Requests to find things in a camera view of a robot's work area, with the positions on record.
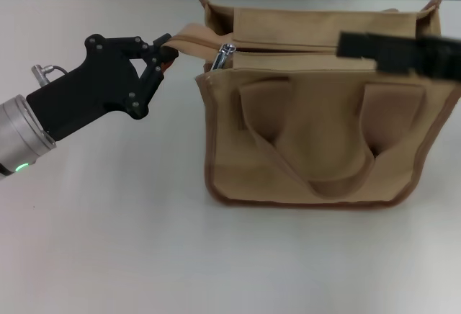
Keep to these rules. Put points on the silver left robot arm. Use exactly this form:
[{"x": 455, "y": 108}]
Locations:
[{"x": 18, "y": 134}]

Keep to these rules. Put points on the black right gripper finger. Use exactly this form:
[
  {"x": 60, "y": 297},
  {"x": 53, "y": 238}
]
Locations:
[
  {"x": 432, "y": 60},
  {"x": 360, "y": 45}
]

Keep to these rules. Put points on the silver metal zipper pull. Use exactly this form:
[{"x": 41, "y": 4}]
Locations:
[{"x": 220, "y": 58}]

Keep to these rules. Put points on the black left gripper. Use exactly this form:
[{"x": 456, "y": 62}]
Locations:
[{"x": 90, "y": 87}]

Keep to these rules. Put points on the khaki canvas food bag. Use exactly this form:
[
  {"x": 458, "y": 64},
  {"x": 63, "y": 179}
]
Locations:
[{"x": 324, "y": 130}]

